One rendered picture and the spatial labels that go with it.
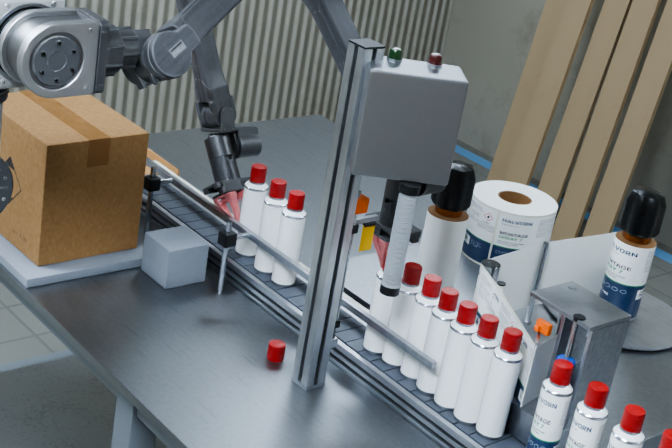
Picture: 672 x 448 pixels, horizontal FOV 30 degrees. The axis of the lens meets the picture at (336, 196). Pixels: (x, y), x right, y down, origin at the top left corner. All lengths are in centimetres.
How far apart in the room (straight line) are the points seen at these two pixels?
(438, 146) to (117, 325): 76
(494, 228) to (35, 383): 132
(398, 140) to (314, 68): 377
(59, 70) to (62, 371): 164
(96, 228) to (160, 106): 276
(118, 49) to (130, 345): 66
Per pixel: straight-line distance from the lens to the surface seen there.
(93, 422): 331
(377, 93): 209
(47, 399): 339
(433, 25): 633
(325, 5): 231
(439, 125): 212
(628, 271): 272
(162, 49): 206
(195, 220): 286
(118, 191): 268
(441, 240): 261
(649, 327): 278
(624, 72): 526
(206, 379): 236
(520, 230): 284
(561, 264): 267
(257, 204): 266
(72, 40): 198
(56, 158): 257
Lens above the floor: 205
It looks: 22 degrees down
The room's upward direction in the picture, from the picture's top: 10 degrees clockwise
